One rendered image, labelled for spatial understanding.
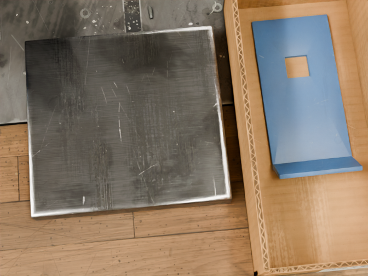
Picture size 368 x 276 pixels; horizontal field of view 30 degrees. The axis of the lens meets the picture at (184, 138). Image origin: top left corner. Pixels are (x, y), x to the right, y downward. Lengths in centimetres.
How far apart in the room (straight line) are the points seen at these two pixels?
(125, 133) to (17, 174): 10
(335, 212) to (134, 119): 19
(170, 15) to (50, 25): 11
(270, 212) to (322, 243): 5
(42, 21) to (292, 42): 23
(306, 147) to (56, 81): 23
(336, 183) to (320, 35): 14
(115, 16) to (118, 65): 6
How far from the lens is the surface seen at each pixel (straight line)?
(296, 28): 65
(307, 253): 60
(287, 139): 61
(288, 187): 60
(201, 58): 61
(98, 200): 58
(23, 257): 61
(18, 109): 64
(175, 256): 59
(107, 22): 65
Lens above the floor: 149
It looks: 75 degrees down
